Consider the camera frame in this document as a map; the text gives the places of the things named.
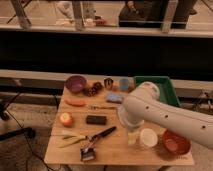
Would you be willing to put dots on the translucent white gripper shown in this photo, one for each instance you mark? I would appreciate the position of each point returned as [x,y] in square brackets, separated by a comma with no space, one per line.
[132,137]

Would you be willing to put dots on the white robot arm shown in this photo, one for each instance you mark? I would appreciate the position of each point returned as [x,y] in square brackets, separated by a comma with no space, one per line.
[143,104]

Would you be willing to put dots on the white round cup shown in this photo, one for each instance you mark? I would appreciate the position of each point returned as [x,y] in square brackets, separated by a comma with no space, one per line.
[148,138]

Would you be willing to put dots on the light blue cup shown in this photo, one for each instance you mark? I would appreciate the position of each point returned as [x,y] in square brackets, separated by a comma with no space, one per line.
[124,84]

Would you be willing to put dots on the metal cup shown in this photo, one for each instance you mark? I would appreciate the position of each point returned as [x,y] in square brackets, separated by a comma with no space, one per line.
[108,83]

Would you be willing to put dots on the dark red pepper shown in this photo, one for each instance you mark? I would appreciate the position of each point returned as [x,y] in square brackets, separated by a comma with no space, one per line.
[98,85]

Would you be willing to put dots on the red-brown bowl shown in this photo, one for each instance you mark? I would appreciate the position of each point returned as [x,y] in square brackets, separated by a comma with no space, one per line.
[175,144]

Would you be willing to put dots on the blue sponge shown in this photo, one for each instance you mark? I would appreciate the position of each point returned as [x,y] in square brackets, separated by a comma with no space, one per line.
[114,98]

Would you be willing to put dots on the black rectangular block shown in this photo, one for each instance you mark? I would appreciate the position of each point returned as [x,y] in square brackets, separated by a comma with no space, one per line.
[98,120]

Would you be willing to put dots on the thin dark pen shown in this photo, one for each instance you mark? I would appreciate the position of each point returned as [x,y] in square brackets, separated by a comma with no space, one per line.
[102,107]

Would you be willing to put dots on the green plastic tray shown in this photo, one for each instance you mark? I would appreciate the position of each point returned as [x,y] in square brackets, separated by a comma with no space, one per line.
[167,92]

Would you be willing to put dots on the dark red grapes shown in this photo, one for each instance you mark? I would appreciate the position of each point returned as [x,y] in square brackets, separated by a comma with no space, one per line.
[91,91]

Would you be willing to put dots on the orange carrot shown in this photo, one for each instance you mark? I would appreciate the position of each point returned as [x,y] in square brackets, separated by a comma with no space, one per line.
[76,103]

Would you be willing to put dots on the red yellow apple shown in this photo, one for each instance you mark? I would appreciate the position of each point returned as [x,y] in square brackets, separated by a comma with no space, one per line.
[66,119]

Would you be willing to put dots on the purple bowl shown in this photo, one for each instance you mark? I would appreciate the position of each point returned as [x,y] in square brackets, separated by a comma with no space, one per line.
[76,83]

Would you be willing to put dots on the black handled brush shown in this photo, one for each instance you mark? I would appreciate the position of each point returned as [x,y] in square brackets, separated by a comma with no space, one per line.
[87,153]

